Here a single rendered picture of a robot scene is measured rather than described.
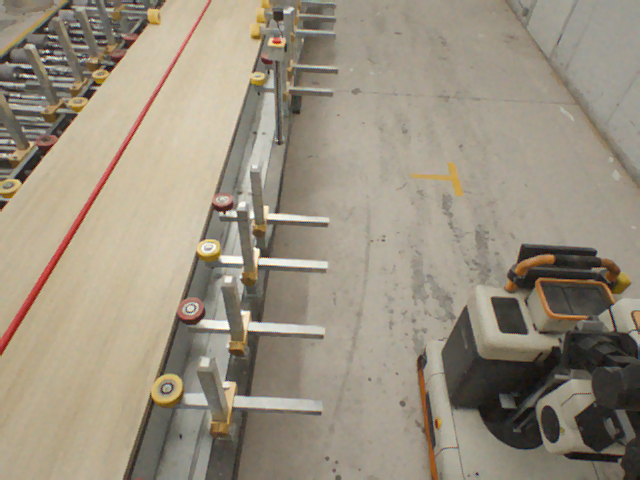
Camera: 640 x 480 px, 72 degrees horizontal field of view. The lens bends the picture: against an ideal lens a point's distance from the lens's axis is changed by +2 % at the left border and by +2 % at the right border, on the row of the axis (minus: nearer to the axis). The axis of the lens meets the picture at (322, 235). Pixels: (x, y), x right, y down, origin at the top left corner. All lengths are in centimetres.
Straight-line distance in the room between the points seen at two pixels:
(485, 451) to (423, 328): 76
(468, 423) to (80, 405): 140
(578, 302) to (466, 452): 72
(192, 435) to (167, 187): 91
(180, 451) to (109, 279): 57
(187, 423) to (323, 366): 93
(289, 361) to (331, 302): 43
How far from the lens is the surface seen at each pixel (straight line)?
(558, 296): 163
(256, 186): 156
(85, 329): 146
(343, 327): 240
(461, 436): 196
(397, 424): 222
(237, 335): 138
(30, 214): 188
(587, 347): 113
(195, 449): 152
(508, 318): 162
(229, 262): 156
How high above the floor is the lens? 204
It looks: 47 degrees down
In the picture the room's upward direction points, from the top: 4 degrees clockwise
